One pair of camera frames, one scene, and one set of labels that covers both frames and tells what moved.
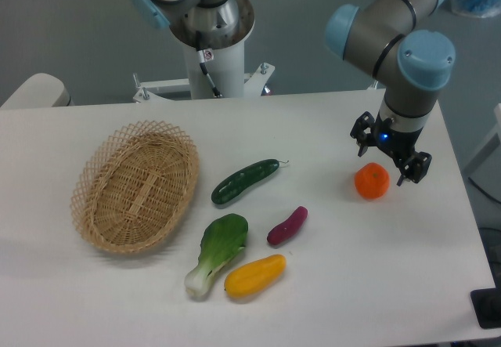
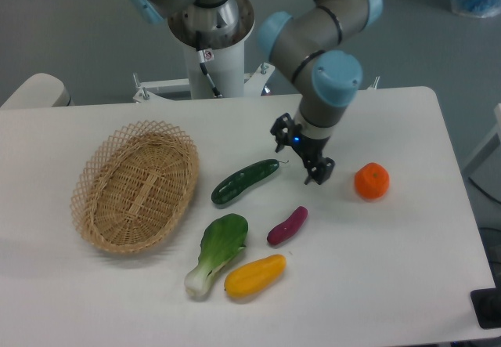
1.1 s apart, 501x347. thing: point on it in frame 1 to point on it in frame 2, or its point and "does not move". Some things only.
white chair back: [41, 90] does not move
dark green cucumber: [243, 179] does not move
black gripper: [399, 143] to [286, 131]
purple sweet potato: [285, 230] does not move
